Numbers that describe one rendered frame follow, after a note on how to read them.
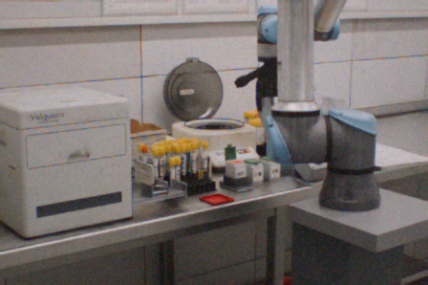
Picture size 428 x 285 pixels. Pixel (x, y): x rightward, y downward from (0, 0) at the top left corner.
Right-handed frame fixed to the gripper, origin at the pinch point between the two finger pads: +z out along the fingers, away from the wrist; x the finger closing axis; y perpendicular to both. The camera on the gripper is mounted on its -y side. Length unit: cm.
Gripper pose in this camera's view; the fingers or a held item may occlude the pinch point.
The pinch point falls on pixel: (262, 120)
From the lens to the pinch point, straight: 222.6
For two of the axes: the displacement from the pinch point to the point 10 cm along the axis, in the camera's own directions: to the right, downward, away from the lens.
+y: 9.1, 1.1, -4.0
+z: 0.1, 9.6, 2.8
